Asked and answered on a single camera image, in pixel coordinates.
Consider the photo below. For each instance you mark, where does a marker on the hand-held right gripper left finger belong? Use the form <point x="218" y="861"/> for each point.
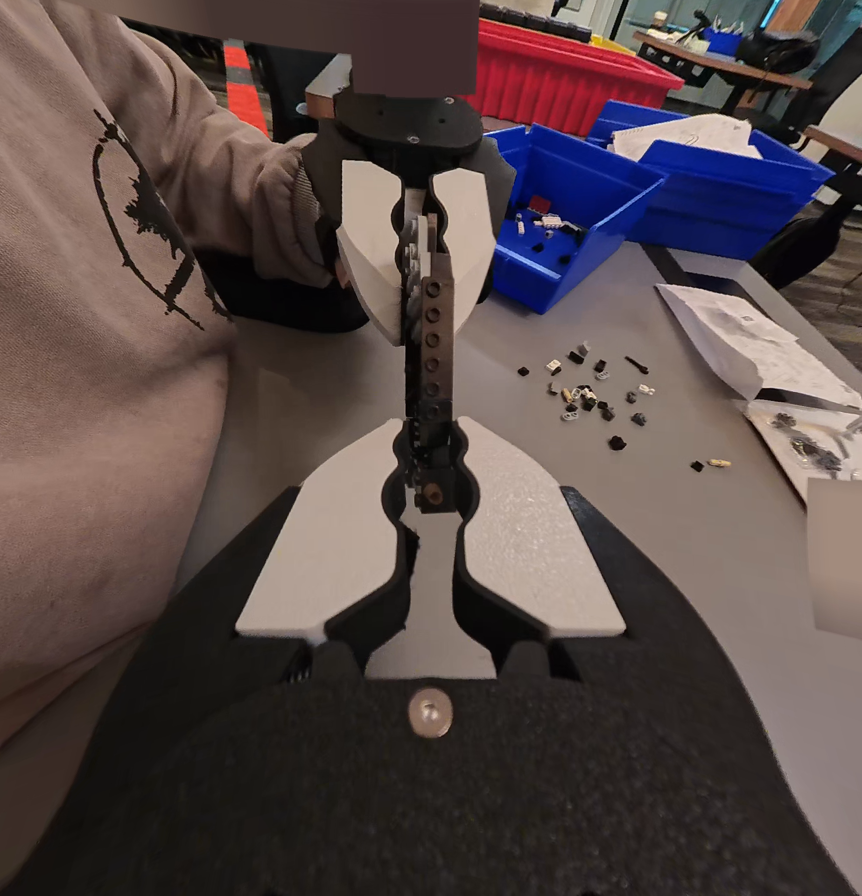
<point x="319" y="560"/>

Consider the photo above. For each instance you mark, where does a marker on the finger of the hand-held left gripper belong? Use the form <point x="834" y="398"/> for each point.
<point x="469" y="231"/>
<point x="368" y="245"/>

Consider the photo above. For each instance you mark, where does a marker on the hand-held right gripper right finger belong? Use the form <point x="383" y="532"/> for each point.
<point x="543" y="553"/>

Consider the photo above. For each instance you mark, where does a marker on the black brick chassis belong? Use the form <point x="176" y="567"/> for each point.
<point x="434" y="336"/>

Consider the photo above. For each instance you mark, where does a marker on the grey axle brick assembly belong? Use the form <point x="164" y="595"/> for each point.
<point x="434" y="500"/>

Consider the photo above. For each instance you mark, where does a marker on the person's left forearm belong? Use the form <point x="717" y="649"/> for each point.
<point x="263" y="196"/>

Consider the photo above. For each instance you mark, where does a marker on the wood-edged office desk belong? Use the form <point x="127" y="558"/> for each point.
<point x="844" y="140"/>
<point x="718" y="66"/>

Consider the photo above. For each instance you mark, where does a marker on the person's left hand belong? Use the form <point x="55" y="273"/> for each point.
<point x="342" y="273"/>

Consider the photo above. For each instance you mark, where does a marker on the loose mixed brick pieces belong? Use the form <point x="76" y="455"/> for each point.
<point x="550" y="224"/>

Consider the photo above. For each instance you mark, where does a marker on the scattered small brick pieces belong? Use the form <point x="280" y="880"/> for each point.
<point x="617" y="442"/>

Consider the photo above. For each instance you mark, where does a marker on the red black striped panel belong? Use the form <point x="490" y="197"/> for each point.
<point x="245" y="84"/>

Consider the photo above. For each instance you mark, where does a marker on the red plastic bin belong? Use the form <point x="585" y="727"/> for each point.
<point x="564" y="77"/>

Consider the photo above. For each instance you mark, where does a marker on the yellow plastic bin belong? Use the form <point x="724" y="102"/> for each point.
<point x="613" y="43"/>

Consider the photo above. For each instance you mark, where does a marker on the printed white paper bag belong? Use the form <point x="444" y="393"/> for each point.
<point x="683" y="136"/>
<point x="739" y="336"/>

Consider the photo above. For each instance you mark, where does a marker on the clear plastic parts bag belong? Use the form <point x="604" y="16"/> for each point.
<point x="802" y="441"/>

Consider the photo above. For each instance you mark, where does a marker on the black backpack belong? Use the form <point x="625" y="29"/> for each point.
<point x="795" y="252"/>

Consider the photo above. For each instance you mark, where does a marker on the black bag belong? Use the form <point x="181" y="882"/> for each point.
<point x="781" y="49"/>

